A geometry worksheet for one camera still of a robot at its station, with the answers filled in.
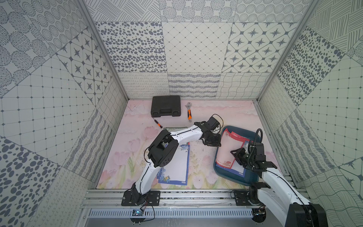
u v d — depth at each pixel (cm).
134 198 64
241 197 73
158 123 105
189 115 111
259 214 73
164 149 54
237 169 84
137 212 72
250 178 78
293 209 43
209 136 76
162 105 114
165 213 70
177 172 84
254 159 67
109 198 75
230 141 92
